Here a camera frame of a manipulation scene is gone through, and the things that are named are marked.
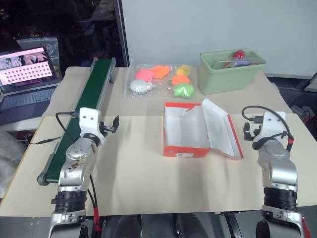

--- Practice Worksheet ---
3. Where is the pink squishy toy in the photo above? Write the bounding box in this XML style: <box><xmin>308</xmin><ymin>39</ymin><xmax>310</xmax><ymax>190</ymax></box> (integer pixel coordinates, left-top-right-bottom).
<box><xmin>135</xmin><ymin>68</ymin><xmax>154</xmax><ymax>81</ymax></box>

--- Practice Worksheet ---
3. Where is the grey fuzzy cloth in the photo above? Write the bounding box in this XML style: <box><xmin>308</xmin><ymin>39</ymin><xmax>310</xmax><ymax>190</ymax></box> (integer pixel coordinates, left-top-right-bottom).
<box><xmin>0</xmin><ymin>128</ymin><xmax>28</xmax><ymax>199</ymax></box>

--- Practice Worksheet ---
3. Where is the green star squishy toy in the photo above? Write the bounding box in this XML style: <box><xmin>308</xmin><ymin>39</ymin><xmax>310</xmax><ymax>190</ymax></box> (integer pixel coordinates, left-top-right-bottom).
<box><xmin>172</xmin><ymin>83</ymin><xmax>194</xmax><ymax>98</ymax></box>

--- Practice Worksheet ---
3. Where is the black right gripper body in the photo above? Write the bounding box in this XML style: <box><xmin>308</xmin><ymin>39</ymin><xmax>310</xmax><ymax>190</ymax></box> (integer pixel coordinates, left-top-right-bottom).
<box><xmin>248</xmin><ymin>127</ymin><xmax>262</xmax><ymax>143</ymax></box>

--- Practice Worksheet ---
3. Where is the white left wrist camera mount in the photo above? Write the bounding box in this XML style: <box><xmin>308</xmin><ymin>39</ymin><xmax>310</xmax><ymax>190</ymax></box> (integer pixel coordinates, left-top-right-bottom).
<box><xmin>79</xmin><ymin>107</ymin><xmax>105</xmax><ymax>145</ymax></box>

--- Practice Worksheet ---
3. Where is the small orange squishy toy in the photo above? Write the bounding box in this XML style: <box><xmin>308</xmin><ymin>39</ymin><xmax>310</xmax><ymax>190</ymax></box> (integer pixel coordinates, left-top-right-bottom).
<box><xmin>171</xmin><ymin>75</ymin><xmax>191</xmax><ymax>85</ymax></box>

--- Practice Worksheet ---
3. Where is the grey window frame post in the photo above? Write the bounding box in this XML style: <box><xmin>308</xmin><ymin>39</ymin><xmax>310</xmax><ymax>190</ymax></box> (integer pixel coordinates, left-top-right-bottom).
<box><xmin>115</xmin><ymin>0</ymin><xmax>130</xmax><ymax>67</ymax></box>

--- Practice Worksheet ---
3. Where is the red shoe box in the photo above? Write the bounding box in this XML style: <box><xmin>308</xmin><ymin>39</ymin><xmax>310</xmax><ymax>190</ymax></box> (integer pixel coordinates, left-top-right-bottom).
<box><xmin>162</xmin><ymin>98</ymin><xmax>245</xmax><ymax>161</ymax></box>

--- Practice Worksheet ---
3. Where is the black arm wrist cable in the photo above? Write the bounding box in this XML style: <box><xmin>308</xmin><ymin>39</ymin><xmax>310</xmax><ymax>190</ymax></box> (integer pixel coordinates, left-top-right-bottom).
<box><xmin>55</xmin><ymin>111</ymin><xmax>80</xmax><ymax>144</ymax></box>
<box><xmin>241</xmin><ymin>106</ymin><xmax>295</xmax><ymax>151</ymax></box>

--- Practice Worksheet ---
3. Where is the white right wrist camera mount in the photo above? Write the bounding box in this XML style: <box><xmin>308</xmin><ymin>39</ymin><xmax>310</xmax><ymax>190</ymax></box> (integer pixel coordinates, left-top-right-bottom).
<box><xmin>257</xmin><ymin>111</ymin><xmax>287</xmax><ymax>142</ymax></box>

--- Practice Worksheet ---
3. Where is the light green plastic bin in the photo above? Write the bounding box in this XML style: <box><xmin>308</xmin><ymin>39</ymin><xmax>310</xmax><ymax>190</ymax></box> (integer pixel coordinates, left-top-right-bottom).
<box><xmin>199</xmin><ymin>48</ymin><xmax>267</xmax><ymax>95</ymax></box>

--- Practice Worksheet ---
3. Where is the grey laptop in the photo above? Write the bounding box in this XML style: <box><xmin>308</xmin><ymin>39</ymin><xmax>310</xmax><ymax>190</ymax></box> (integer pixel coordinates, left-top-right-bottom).
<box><xmin>0</xmin><ymin>46</ymin><xmax>63</xmax><ymax>125</ymax></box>

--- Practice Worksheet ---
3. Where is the green conveyor belt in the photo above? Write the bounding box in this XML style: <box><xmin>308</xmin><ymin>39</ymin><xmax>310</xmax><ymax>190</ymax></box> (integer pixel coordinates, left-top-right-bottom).
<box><xmin>37</xmin><ymin>57</ymin><xmax>117</xmax><ymax>187</ymax></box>

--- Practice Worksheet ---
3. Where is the dark rounded shape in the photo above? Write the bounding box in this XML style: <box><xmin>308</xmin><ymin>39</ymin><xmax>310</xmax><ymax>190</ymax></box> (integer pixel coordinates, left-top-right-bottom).
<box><xmin>116</xmin><ymin>215</ymin><xmax>141</xmax><ymax>238</ymax></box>

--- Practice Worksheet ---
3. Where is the white round squishy toy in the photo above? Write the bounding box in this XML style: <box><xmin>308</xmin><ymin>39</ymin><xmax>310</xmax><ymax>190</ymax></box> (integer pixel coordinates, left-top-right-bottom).
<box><xmin>129</xmin><ymin>79</ymin><xmax>155</xmax><ymax>95</ymax></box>

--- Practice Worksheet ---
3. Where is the clear plastic zip bag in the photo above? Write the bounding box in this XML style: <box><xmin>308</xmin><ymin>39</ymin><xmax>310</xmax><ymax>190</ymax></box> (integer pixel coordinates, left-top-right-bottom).
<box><xmin>123</xmin><ymin>58</ymin><xmax>199</xmax><ymax>100</ymax></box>

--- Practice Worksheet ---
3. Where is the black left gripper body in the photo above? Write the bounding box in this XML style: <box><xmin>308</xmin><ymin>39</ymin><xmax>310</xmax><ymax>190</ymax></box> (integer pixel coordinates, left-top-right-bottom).
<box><xmin>99</xmin><ymin>121</ymin><xmax>112</xmax><ymax>136</ymax></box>

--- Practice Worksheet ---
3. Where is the black left arm wrist cable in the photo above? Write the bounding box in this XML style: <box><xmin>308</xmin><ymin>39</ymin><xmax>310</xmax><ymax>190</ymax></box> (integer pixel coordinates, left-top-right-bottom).
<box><xmin>55</xmin><ymin>111</ymin><xmax>80</xmax><ymax>144</ymax></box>

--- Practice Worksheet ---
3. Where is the large orange squishy toy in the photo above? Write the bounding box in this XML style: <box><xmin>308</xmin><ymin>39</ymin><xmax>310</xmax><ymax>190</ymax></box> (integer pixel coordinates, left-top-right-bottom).
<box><xmin>150</xmin><ymin>64</ymin><xmax>171</xmax><ymax>80</ymax></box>

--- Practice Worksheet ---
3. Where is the black cable with red tape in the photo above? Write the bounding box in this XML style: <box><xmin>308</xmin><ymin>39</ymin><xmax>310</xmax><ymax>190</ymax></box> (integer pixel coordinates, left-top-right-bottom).
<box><xmin>86</xmin><ymin>171</ymin><xmax>104</xmax><ymax>235</ymax></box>

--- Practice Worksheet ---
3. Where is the black right arm wrist cable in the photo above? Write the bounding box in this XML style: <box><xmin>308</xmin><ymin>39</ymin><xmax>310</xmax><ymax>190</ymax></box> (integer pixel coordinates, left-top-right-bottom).
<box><xmin>241</xmin><ymin>106</ymin><xmax>295</xmax><ymax>151</ymax></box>

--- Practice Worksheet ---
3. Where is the yellow squishy toy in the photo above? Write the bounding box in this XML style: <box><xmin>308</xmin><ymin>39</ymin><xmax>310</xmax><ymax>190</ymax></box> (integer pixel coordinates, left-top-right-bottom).
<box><xmin>175</xmin><ymin>64</ymin><xmax>193</xmax><ymax>76</ymax></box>

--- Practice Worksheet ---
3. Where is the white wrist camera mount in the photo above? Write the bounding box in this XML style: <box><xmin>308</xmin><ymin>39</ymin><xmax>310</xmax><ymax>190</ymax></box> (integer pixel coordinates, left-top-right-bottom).
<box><xmin>257</xmin><ymin>111</ymin><xmax>287</xmax><ymax>142</ymax></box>
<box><xmin>79</xmin><ymin>107</ymin><xmax>105</xmax><ymax>145</ymax></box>

